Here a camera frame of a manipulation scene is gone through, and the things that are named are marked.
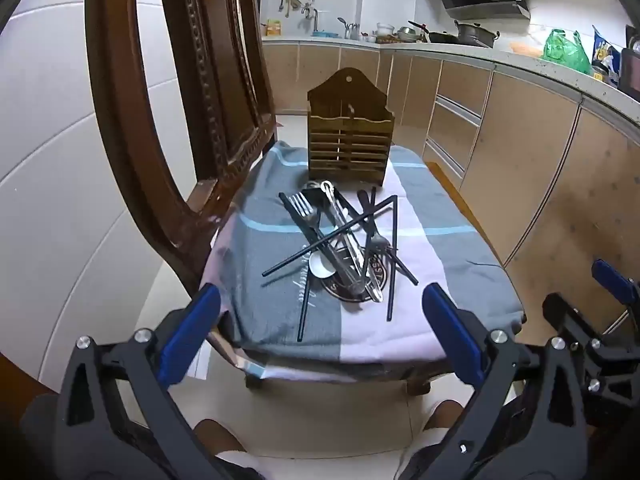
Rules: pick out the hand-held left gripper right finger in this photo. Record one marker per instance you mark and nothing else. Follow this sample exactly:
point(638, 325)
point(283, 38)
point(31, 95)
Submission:
point(452, 330)

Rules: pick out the blue basin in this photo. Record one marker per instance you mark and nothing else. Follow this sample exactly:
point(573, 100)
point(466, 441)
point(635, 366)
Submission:
point(325, 34)

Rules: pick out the checked grey pink cloth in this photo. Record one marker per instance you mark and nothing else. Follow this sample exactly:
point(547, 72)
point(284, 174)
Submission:
point(280, 310)

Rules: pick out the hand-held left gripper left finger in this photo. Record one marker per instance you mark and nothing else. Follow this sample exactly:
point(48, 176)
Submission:
point(192, 330)

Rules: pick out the wooden utensil holder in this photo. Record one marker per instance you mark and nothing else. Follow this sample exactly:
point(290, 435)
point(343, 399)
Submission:
point(345, 130)

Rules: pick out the black frying pan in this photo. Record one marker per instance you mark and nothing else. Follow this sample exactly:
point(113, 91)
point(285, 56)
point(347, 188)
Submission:
point(435, 36)

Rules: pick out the person's leg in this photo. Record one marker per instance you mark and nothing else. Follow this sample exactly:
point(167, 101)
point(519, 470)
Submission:
point(442, 415)
point(215, 435)

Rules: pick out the silver oval spoon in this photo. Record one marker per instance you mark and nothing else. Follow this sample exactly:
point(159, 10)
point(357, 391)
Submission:
point(375, 287)

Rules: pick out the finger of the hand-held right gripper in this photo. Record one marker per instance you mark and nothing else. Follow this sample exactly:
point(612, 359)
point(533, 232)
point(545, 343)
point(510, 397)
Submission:
point(562, 315)
point(612, 280)

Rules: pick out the orange paper bag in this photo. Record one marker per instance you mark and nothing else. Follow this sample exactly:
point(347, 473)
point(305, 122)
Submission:
point(525, 49)

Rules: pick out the pile of black silver cutlery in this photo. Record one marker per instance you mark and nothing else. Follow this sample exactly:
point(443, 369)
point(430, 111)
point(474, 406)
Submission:
point(330, 236)

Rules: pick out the grey lidded pot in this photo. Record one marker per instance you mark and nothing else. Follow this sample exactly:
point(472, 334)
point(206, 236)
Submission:
point(475, 32)

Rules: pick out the chrome sink faucet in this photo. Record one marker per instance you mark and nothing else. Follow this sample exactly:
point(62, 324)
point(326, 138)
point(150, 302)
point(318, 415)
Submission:
point(347, 27)

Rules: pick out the white plastic utensil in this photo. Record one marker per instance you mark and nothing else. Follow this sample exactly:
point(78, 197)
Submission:
point(345, 240)

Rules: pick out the dark rice cooker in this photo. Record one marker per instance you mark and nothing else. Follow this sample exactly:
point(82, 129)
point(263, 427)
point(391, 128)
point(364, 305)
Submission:
point(631, 72)

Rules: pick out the stack of white bowls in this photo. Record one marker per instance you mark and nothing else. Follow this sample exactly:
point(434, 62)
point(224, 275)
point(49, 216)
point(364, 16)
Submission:
point(385, 27)

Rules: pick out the round dial scale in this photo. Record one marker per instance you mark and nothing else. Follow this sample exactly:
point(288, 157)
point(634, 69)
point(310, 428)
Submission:
point(635, 42)

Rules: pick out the person's right leg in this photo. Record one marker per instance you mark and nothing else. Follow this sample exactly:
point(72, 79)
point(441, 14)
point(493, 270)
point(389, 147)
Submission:
point(442, 415)

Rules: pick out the beige kitchen counter cabinets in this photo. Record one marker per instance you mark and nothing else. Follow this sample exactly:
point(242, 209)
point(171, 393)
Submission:
point(525, 160)

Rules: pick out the person's left leg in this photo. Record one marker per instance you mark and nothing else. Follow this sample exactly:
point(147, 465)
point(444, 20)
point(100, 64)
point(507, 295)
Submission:
point(215, 435)

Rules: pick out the blue snack bag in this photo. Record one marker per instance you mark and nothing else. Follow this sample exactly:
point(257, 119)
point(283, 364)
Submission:
point(605, 52)

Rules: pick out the yellow box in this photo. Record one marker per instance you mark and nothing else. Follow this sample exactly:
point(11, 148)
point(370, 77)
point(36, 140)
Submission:
point(273, 27)

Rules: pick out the green plastic bag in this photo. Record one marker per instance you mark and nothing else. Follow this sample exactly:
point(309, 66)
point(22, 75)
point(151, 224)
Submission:
point(565, 50)

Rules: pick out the carved wooden chair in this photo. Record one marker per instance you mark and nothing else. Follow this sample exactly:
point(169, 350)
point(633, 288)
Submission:
point(130, 110)

